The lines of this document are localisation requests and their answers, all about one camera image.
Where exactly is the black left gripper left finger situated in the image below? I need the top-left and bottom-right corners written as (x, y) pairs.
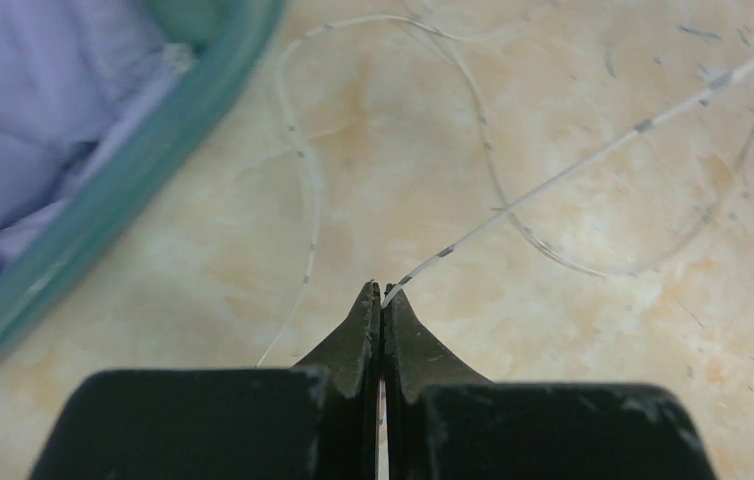
top-left (31, 282), bottom-right (381, 479)

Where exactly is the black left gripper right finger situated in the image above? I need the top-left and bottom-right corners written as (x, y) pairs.
top-left (383, 293), bottom-right (716, 479)

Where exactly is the thin white fiber cable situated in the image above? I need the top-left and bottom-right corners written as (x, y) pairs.
top-left (237, 6), bottom-right (754, 369)

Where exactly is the teal plastic basin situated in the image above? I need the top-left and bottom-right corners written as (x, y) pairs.
top-left (0, 1), bottom-right (288, 362)

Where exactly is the lavender cloth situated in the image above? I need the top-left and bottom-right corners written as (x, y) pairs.
top-left (0, 1), bottom-right (192, 274)

